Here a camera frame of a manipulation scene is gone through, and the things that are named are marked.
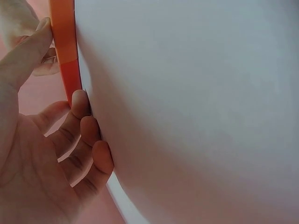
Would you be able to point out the person's right hand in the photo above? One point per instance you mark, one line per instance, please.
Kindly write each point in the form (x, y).
(16, 16)

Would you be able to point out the person's left hand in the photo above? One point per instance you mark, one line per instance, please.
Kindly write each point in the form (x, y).
(25, 163)

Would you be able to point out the person's right fingers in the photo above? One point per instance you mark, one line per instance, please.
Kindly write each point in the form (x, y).
(47, 67)

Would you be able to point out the orange board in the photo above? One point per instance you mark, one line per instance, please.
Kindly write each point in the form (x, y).
(65, 46)

